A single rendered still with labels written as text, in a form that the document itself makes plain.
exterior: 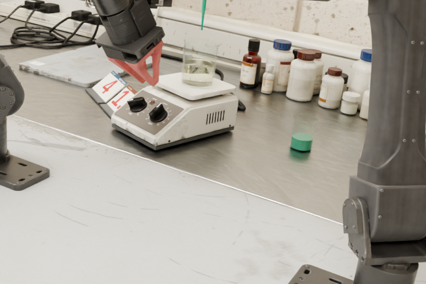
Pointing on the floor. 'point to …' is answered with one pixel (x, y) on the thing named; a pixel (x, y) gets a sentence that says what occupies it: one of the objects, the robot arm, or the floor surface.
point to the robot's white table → (149, 223)
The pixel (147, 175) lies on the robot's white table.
